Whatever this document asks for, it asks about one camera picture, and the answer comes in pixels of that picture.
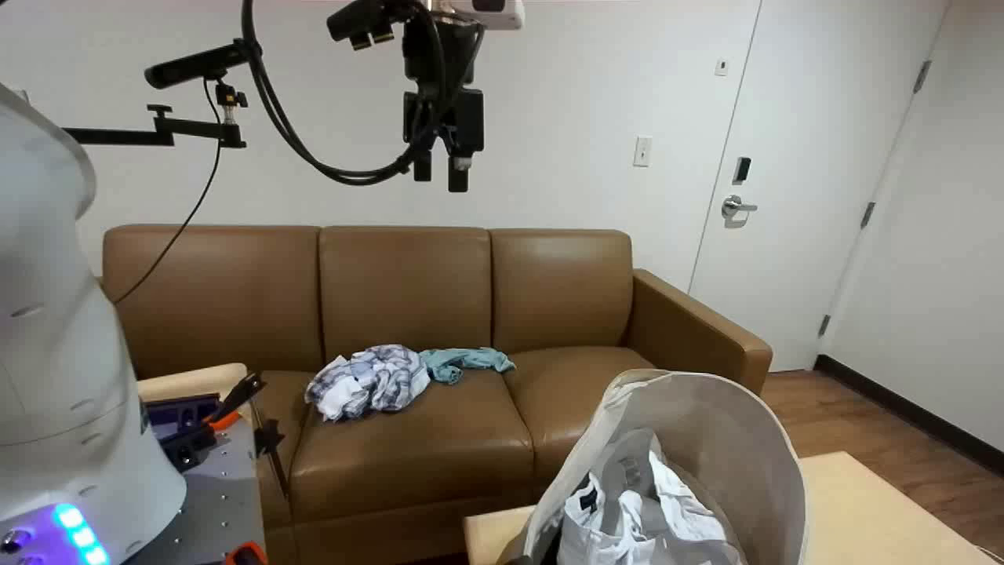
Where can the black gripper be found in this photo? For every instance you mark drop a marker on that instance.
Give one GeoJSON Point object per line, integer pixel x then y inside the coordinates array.
{"type": "Point", "coordinates": [442, 113]}

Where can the white shorts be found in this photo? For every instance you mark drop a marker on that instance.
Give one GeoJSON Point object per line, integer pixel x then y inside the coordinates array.
{"type": "Point", "coordinates": [639, 520]}

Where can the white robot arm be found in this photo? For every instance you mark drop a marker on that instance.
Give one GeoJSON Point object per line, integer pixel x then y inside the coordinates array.
{"type": "Point", "coordinates": [50, 366]}

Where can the brown leather couch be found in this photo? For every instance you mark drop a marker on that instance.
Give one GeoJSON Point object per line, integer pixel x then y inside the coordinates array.
{"type": "Point", "coordinates": [407, 451]}

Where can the teal cloth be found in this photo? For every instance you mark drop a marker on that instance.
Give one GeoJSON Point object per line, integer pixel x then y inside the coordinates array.
{"type": "Point", "coordinates": [465, 363]}

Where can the white blue patterned clothes pile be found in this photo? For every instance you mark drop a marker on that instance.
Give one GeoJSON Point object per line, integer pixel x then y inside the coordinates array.
{"type": "Point", "coordinates": [363, 381]}

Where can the black door lock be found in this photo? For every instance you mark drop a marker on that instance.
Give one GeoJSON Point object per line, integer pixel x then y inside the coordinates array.
{"type": "Point", "coordinates": [741, 170]}

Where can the small black clamp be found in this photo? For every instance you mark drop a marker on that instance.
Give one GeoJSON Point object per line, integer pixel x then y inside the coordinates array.
{"type": "Point", "coordinates": [270, 440]}

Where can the orange black clamp tool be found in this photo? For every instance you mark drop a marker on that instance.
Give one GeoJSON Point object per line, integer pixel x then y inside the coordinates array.
{"type": "Point", "coordinates": [208, 412]}

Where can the white entrance door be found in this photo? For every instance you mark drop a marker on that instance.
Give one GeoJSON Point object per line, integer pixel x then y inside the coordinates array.
{"type": "Point", "coordinates": [803, 159]}

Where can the grey robot cart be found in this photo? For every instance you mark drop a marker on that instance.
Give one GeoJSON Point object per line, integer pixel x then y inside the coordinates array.
{"type": "Point", "coordinates": [208, 492]}

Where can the white closet door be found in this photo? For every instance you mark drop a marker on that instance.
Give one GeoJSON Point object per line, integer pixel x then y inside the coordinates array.
{"type": "Point", "coordinates": [928, 231]}

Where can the black baseboard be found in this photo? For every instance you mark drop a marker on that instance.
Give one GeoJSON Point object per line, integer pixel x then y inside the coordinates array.
{"type": "Point", "coordinates": [910, 408]}

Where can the light wooden coffee table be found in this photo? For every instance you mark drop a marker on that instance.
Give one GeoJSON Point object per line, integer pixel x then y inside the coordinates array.
{"type": "Point", "coordinates": [866, 512]}

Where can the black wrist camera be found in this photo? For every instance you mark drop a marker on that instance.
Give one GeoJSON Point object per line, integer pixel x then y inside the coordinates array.
{"type": "Point", "coordinates": [360, 21]}

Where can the white light switch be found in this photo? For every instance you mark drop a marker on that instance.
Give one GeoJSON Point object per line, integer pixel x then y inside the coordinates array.
{"type": "Point", "coordinates": [641, 153]}

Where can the black bar camera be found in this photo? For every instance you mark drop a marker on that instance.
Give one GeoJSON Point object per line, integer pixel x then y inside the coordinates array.
{"type": "Point", "coordinates": [199, 65]}

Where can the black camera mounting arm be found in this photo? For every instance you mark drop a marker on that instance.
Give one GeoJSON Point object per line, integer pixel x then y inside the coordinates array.
{"type": "Point", "coordinates": [156, 131]}

